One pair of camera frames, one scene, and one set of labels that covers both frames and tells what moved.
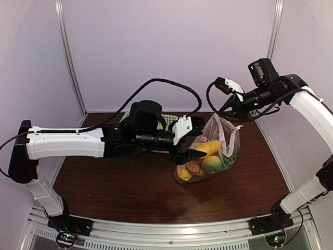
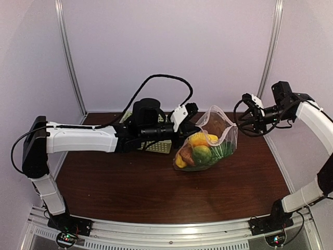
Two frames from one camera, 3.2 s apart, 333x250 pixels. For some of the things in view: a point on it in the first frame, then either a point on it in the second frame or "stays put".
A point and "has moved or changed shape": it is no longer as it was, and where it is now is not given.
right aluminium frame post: x=278 y=10 stays put
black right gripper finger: x=228 y=109 to x=246 y=118
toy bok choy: x=228 y=154 to x=226 y=148
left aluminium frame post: x=64 y=41 stays put
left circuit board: x=65 y=239 stays put
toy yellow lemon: x=184 y=174 has moved or changed shape
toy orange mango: x=210 y=147 to x=202 y=138
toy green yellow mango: x=211 y=164 has moved or changed shape
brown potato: x=195 y=167 has moved or changed shape
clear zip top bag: x=218 y=141 has moved or changed shape
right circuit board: x=276 y=240 stays put
